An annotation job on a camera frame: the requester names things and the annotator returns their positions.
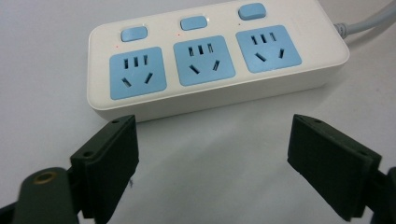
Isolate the white and blue power strip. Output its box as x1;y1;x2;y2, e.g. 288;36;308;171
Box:
86;0;350;123

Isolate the white power strip cable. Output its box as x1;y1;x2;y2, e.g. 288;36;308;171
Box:
333;1;396;40

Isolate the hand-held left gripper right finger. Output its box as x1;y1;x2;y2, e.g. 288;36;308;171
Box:
287;113;383;222

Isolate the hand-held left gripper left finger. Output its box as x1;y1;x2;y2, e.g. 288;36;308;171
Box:
69;114;140;224

